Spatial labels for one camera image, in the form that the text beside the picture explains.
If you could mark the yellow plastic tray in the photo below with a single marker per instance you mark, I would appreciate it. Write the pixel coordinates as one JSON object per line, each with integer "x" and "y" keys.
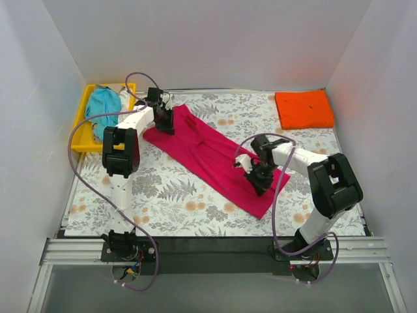
{"x": 87, "y": 137}

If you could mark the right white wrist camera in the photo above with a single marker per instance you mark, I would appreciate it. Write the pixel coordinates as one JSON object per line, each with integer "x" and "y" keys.
{"x": 245, "y": 162}

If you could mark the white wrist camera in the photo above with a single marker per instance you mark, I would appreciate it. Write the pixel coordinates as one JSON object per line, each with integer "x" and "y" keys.
{"x": 245, "y": 162}
{"x": 167, "y": 100}

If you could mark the aluminium rail frame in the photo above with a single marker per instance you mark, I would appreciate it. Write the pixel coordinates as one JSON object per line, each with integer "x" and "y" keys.
{"x": 352, "y": 249}

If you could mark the white t shirt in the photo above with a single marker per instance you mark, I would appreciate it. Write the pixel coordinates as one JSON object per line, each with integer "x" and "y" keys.
{"x": 125, "y": 98}

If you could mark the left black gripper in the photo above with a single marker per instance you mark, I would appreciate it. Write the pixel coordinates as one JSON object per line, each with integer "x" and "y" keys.
{"x": 166, "y": 122}

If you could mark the beige t shirt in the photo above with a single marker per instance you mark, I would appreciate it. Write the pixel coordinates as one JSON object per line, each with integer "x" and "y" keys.
{"x": 116, "y": 87}

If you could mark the floral table mat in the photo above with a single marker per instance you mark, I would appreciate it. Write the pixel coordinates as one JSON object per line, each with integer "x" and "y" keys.
{"x": 169, "y": 200}

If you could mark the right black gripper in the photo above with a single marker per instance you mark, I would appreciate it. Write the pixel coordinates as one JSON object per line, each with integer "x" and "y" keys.
{"x": 258, "y": 177}

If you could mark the folded orange t shirt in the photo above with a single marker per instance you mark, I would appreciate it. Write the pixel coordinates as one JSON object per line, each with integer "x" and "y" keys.
{"x": 309, "y": 109}

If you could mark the magenta t shirt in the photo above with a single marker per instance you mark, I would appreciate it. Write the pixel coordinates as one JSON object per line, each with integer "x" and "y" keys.
{"x": 210, "y": 155}

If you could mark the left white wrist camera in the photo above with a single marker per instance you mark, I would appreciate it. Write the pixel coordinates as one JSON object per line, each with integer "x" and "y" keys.
{"x": 167, "y": 100}

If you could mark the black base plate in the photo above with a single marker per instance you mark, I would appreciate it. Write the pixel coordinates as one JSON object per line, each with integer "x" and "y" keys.
{"x": 215, "y": 255}

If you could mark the light blue t shirt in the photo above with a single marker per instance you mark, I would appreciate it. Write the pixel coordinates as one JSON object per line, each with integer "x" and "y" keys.
{"x": 103, "y": 100}

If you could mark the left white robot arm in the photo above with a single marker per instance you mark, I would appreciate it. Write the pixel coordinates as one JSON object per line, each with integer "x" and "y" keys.
{"x": 121, "y": 158}

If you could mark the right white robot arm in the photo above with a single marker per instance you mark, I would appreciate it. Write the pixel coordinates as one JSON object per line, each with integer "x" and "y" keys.
{"x": 334, "y": 186}

